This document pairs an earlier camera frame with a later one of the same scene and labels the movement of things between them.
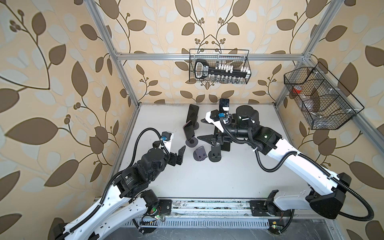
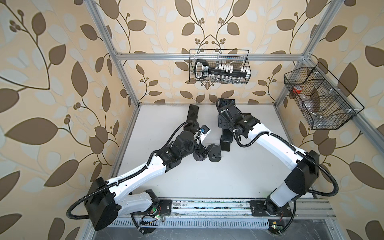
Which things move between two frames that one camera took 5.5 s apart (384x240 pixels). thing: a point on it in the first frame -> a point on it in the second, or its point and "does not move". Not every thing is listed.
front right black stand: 215,155 does not move
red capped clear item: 297,89 does not move
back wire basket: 219,66 does not move
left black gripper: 173,160 -> 200,150
